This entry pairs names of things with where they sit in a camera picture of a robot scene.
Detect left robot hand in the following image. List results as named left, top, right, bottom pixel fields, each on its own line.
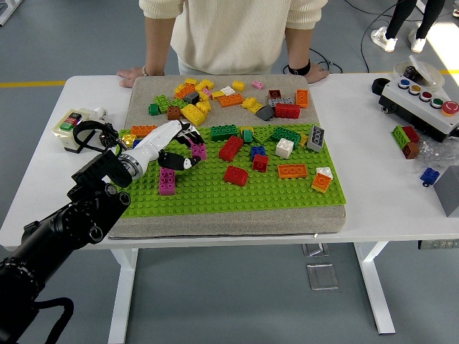
left=131, top=120, right=206, bottom=176

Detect person's right hand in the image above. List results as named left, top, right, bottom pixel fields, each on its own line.
left=117, top=67, right=145, bottom=88

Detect person's left hand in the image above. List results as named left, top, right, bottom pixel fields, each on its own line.
left=305, top=63, right=330, bottom=84

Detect grey brick with black holes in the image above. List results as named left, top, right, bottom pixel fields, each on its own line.
left=307, top=124, right=327, bottom=153

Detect dark green 2x4 brick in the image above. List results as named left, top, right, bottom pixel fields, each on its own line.
left=271, top=127, right=302, bottom=146
left=210, top=124, right=240, bottom=142

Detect red 2x4 brick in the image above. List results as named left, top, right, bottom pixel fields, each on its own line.
left=275, top=103, right=301, bottom=120
left=218, top=135, right=245, bottom=163

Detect white 2x2 brick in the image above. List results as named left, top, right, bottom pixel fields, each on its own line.
left=275, top=138, right=295, bottom=159

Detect red sloped brick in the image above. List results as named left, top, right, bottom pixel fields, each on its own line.
left=224, top=165, right=250, bottom=187

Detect red 2x2 brick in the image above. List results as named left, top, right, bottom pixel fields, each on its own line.
left=252, top=153, right=270, bottom=173

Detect lime green 2x4 brick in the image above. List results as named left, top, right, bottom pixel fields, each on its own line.
left=153, top=94, right=176, bottom=114

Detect large yellow sloped brick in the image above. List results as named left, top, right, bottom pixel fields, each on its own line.
left=181, top=103, right=209, bottom=126

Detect dark grey sloped brick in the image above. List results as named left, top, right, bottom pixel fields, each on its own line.
left=256, top=104, right=276, bottom=121

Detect green baseplate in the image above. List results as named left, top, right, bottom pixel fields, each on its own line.
left=120, top=123, right=348, bottom=219

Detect orange sloped brick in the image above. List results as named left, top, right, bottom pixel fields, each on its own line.
left=310, top=173, right=331, bottom=194

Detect black smartwatch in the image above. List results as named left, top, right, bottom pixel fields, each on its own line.
left=287, top=59, right=312, bottom=76

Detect black gear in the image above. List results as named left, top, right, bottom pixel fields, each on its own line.
left=99, top=123, right=119, bottom=147

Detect black tape roll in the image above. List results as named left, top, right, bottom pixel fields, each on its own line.
left=372, top=77, right=392, bottom=97

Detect white shoe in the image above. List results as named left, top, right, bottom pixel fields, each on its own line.
left=370, top=26, right=399, bottom=54
left=408, top=27, right=428, bottom=54

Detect lime green flat plate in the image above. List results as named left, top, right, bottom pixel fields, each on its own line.
left=252, top=126, right=276, bottom=143

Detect small black device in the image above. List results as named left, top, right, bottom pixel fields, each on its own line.
left=403, top=65, right=423, bottom=82

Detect person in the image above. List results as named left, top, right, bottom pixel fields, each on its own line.
left=138, top=0, right=329, bottom=76
left=385, top=0, right=446, bottom=41

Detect white button control box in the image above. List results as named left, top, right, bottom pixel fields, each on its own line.
left=379, top=76, right=459, bottom=143

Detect grey-brown mat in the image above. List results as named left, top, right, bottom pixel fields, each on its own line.
left=107, top=75, right=349, bottom=239

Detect clear round container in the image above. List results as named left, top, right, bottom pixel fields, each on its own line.
left=393, top=54, right=446, bottom=89

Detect clear plastic bag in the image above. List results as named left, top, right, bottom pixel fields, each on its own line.
left=415, top=137, right=459, bottom=171

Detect white table leg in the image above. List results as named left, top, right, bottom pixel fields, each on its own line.
left=353, top=242, right=397, bottom=336
left=107, top=248, right=140, bottom=344

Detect small clear plastic box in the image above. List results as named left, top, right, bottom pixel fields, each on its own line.
left=302, top=243, right=326, bottom=258

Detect grey box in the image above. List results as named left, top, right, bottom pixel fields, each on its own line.
left=432, top=166, right=459, bottom=219

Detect large clear plastic box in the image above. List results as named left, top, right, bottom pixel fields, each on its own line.
left=306, top=264, right=341, bottom=291

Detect table control panel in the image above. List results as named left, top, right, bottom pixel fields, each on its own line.
left=417, top=240, right=459, bottom=251

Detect black floor cable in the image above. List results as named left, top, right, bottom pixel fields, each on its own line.
left=359, top=0, right=408, bottom=73
left=282, top=48, right=346, bottom=75

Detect cream switch box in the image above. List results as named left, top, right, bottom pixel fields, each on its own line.
left=52, top=108, right=97, bottom=154

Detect white furniture frame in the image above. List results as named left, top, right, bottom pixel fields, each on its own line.
left=0, top=0, right=18, bottom=27

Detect blue brick keychain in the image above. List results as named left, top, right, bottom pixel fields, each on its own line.
left=420, top=167, right=441, bottom=188

